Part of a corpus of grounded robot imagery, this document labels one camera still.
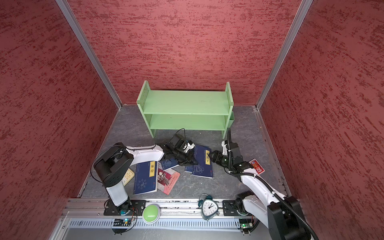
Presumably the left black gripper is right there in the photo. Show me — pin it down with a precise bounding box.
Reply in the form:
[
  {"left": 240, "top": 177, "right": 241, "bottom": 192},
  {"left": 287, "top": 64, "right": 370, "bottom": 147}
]
[{"left": 172, "top": 148, "right": 199, "bottom": 166}]

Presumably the blue book Guiguzi yellow label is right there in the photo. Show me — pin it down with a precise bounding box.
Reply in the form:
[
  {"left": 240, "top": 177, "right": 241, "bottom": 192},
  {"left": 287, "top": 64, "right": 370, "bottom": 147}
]
[{"left": 192, "top": 145, "right": 214, "bottom": 179}]

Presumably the blue book Xiaolin Guangji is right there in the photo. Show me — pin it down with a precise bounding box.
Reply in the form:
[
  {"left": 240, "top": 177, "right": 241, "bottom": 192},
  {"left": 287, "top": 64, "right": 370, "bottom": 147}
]
[{"left": 185, "top": 165, "right": 194, "bottom": 173}]

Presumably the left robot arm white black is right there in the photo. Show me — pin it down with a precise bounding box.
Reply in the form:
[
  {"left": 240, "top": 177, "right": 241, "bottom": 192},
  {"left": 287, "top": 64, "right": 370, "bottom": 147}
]
[{"left": 93, "top": 134, "right": 198, "bottom": 207}]

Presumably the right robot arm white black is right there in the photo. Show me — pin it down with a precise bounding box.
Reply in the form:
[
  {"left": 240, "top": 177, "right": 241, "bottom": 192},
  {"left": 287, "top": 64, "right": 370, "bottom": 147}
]
[{"left": 209, "top": 140, "right": 318, "bottom": 240}]

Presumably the blue book centre yellow label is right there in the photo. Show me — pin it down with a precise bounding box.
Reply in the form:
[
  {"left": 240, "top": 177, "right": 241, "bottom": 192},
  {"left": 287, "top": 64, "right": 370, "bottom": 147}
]
[{"left": 159, "top": 159, "right": 179, "bottom": 170}]

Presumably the red magazine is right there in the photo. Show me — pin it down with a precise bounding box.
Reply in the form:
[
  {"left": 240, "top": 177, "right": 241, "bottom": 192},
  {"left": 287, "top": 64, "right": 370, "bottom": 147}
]
[{"left": 157, "top": 169, "right": 181, "bottom": 195}]

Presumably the blue book Yijing yellow label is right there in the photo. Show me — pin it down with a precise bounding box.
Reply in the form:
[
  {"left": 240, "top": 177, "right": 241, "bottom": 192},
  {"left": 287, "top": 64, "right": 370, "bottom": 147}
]
[{"left": 134, "top": 161, "right": 158, "bottom": 195}]

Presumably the green wooden two-tier shelf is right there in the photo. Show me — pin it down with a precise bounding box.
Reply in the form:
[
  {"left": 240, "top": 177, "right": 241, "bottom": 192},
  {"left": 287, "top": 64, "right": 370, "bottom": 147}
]
[{"left": 137, "top": 81, "right": 234, "bottom": 139}]

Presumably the teal triangular alarm clock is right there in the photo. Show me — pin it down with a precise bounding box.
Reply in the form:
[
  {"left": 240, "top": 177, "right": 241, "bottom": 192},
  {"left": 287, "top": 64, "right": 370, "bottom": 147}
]
[{"left": 198, "top": 194, "right": 220, "bottom": 221}]

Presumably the cream yellow calculator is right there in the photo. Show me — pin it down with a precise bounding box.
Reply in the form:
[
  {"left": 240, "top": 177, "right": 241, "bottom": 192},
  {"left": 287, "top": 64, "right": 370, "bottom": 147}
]
[{"left": 122, "top": 168, "right": 135, "bottom": 186}]

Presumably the green round push button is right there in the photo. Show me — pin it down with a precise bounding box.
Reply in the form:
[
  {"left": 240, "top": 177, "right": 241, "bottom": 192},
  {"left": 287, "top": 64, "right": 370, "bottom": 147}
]
[{"left": 142, "top": 204, "right": 161, "bottom": 225}]

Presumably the right small circuit board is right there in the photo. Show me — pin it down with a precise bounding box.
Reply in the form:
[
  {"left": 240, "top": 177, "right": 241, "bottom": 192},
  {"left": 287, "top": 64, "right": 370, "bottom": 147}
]
[{"left": 239, "top": 219, "right": 255, "bottom": 235}]

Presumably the small circuit board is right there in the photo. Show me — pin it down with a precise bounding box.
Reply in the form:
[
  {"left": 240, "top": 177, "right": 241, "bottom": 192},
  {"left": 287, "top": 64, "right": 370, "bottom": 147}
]
[
  {"left": 112, "top": 219, "right": 132, "bottom": 235},
  {"left": 239, "top": 219, "right": 255, "bottom": 235}
]

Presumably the left small circuit board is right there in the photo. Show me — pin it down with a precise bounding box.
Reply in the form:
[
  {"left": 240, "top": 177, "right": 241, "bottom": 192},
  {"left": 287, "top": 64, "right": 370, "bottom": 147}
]
[{"left": 112, "top": 219, "right": 132, "bottom": 235}]

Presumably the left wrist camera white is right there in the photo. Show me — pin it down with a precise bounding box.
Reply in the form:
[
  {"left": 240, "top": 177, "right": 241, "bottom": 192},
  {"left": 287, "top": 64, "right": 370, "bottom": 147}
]
[{"left": 184, "top": 141, "right": 195, "bottom": 153}]

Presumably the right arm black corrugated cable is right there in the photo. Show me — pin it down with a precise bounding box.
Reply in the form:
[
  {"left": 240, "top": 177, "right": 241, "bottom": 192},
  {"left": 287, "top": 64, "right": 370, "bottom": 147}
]
[{"left": 226, "top": 128, "right": 320, "bottom": 240}]

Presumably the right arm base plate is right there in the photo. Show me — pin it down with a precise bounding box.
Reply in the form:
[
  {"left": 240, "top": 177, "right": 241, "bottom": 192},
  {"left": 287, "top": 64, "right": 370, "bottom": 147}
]
[{"left": 222, "top": 199, "right": 249, "bottom": 217}]

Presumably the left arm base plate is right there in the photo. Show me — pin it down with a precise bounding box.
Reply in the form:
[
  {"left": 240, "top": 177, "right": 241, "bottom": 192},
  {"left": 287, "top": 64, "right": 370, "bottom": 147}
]
[{"left": 104, "top": 199, "right": 147, "bottom": 216}]

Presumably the aluminium front rail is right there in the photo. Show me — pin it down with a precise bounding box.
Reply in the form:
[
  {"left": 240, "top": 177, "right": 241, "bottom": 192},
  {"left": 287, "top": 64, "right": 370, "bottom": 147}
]
[{"left": 61, "top": 197, "right": 305, "bottom": 218}]

